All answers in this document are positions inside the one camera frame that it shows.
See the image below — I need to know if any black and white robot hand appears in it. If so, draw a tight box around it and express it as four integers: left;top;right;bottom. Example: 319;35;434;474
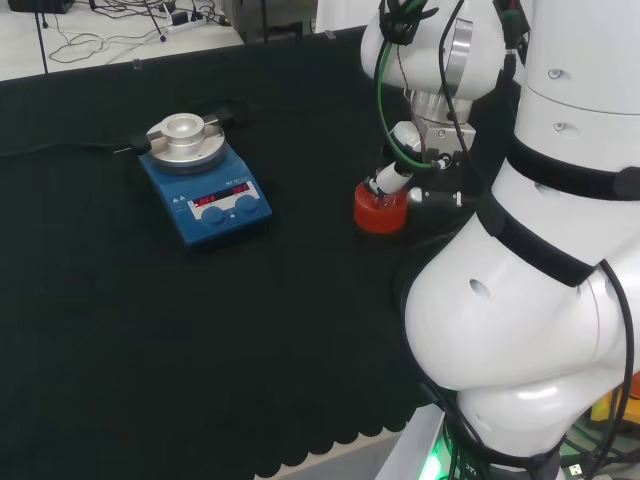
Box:
366;119;482;212

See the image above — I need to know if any grey cabinet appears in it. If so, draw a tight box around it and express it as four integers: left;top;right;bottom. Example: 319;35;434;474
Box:
221;0;319;47

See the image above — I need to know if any blue-base heater with steel plate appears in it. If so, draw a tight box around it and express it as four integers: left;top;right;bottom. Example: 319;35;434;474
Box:
128;111;274;253

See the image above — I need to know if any white power strip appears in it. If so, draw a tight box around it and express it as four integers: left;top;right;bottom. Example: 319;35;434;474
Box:
166;11;242;36

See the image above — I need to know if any black bench cloth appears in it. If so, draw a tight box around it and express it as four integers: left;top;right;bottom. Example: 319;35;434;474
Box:
0;24;522;480

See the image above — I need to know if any black tripod pole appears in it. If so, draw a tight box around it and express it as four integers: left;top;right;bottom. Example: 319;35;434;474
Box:
33;8;50;77

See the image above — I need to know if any black box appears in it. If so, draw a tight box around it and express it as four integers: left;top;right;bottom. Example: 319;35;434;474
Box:
6;0;77;15

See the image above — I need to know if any orange flask ring stand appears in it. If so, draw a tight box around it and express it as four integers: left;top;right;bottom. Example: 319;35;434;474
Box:
353;181;409;237

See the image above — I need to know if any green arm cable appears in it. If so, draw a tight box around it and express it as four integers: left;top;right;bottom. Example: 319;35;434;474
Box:
375;0;437;172

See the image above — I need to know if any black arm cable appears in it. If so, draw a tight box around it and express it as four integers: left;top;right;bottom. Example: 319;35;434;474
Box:
437;0;482;169

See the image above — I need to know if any black heater power cable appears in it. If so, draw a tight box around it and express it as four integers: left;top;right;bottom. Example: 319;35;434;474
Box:
0;140;133;161

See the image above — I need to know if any thin floor cable tangle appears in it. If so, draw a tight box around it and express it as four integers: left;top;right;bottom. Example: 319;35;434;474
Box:
48;0;174;65

